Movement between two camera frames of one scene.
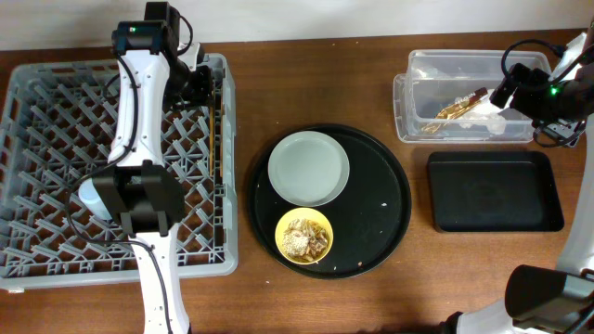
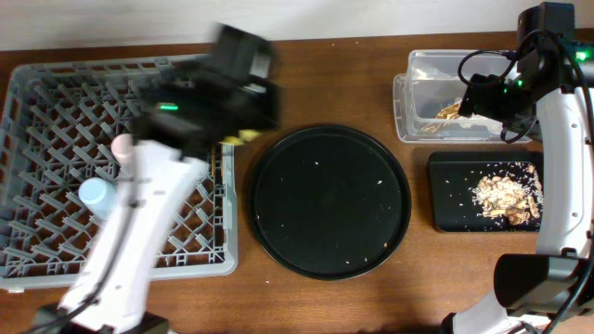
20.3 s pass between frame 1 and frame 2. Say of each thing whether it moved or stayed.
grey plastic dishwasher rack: stayed
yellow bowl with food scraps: moved
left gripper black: moved
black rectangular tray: stayed
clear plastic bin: stayed
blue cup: stayed
